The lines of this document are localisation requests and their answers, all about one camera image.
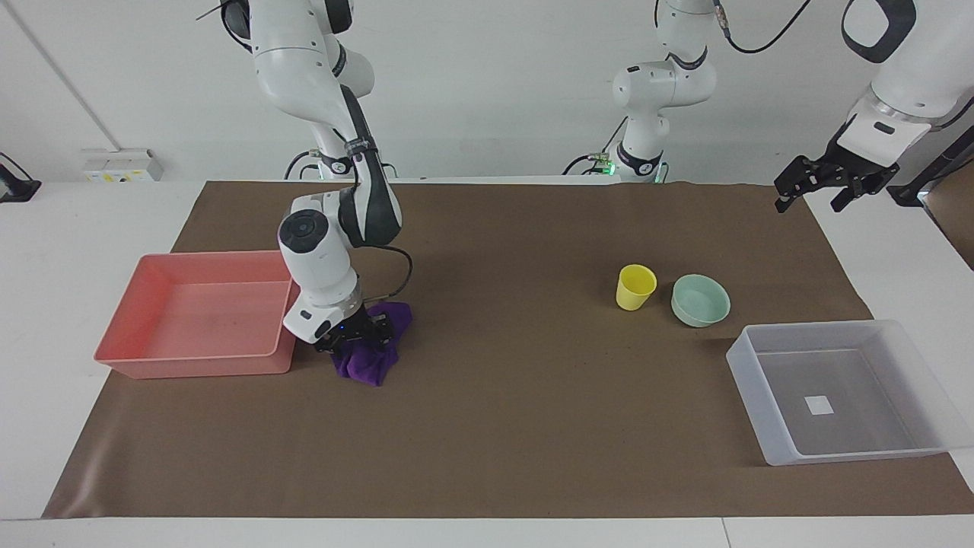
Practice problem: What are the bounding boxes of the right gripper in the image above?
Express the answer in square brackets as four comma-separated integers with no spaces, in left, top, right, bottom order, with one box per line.
[314,303,397,355]

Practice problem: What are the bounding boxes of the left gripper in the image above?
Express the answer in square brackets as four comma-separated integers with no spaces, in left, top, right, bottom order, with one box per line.
[774,137,901,213]

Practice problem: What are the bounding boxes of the purple cloth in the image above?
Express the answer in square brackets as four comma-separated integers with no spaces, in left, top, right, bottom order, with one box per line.
[332,301,414,387]

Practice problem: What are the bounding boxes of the clear plastic box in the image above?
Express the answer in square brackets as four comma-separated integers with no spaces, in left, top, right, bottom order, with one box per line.
[725,319,974,467]

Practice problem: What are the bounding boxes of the black stand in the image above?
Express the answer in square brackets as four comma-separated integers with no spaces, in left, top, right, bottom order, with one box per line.
[0,151,43,204]
[886,124,974,208]

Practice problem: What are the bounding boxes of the pink plastic tray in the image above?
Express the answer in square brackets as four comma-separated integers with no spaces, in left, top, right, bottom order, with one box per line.
[94,250,300,380]

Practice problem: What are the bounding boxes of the light green bowl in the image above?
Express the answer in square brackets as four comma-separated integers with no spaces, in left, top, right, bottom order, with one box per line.
[670,274,731,329]

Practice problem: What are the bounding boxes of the yellow plastic cup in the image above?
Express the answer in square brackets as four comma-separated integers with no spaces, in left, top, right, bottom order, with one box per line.
[616,264,657,312]

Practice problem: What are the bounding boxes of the black cable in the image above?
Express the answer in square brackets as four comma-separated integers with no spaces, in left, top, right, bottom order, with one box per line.
[358,244,415,304]
[284,149,323,181]
[714,0,812,55]
[562,116,629,176]

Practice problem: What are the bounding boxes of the white wall socket strip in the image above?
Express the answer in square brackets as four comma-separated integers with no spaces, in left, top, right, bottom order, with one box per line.
[81,148,165,183]

